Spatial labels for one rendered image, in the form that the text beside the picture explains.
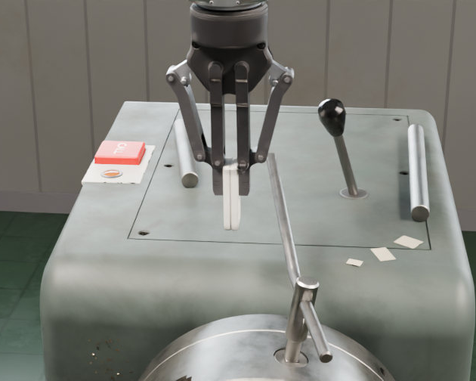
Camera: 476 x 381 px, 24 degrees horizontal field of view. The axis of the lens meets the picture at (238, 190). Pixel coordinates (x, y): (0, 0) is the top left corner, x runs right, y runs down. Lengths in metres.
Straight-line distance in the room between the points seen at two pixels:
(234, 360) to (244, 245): 0.21
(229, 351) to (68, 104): 3.17
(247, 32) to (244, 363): 0.32
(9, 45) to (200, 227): 2.96
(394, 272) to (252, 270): 0.15
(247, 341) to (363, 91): 3.00
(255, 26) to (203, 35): 0.05
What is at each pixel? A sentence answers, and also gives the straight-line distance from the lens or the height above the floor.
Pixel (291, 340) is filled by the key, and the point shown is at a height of 1.26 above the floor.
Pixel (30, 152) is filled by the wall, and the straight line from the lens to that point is 4.32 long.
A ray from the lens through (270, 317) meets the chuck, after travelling 1.14.
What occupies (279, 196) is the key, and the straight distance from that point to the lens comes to 1.17.
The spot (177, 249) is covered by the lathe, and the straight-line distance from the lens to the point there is 1.24.
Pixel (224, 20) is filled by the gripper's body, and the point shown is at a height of 1.55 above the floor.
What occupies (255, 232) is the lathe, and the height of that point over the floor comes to 1.26.
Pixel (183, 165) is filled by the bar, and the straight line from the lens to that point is 1.42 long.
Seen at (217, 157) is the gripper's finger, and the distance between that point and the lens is 1.11.
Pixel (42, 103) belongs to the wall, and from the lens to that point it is 4.24.
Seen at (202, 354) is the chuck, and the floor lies 1.22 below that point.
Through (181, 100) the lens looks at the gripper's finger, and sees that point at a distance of 1.10.
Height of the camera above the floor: 1.81
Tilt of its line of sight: 24 degrees down
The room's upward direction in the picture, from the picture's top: straight up
